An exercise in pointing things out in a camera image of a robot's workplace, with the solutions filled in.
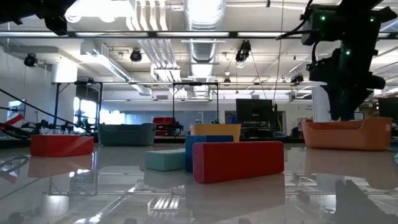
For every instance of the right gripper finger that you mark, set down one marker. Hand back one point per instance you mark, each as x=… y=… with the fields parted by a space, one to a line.
x=332 y=102
x=349 y=102

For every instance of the blue cube block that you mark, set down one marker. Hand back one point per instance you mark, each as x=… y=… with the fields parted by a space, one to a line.
x=205 y=138

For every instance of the long teal block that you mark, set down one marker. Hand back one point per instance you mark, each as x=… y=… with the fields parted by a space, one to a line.
x=164 y=160

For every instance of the red arch block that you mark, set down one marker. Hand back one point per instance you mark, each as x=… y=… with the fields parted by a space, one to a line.
x=60 y=146

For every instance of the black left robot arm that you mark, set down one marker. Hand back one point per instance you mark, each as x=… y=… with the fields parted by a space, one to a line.
x=31 y=9

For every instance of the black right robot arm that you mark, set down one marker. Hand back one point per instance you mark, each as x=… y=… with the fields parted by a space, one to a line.
x=342 y=21

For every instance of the white pillar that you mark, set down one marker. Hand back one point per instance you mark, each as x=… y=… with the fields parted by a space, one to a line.
x=320 y=105

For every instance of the blue storage boxes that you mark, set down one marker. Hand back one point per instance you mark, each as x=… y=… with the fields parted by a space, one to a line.
x=359 y=115

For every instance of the orange plastic bin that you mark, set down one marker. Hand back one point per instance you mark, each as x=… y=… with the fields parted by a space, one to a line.
x=345 y=137

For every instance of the dark monitor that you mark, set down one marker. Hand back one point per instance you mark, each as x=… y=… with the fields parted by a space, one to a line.
x=388 y=110

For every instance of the black ceiling spotlight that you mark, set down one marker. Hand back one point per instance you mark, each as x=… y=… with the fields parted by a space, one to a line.
x=243 y=52
x=297 y=78
x=30 y=60
x=136 y=55

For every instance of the black monitor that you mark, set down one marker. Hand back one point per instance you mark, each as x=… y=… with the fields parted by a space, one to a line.
x=255 y=110

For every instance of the long red block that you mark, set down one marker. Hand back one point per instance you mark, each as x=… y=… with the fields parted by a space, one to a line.
x=239 y=161

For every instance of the yellow plastic bin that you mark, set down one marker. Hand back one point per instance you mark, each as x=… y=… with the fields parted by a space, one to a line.
x=214 y=129

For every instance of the red storage bins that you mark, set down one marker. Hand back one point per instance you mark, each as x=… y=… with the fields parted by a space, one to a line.
x=163 y=120

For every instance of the dark teal plastic bin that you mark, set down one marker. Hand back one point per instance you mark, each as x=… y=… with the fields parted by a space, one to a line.
x=126 y=135

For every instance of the red angled bar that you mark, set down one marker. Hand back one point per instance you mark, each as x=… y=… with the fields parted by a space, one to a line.
x=14 y=119

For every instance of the black station frame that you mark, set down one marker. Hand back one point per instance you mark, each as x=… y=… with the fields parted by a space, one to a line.
x=217 y=102
x=57 y=102

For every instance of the silver ceiling duct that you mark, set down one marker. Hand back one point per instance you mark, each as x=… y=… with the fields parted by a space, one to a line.
x=203 y=49

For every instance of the bright wall screen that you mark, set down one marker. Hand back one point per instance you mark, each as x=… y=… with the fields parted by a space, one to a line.
x=15 y=109

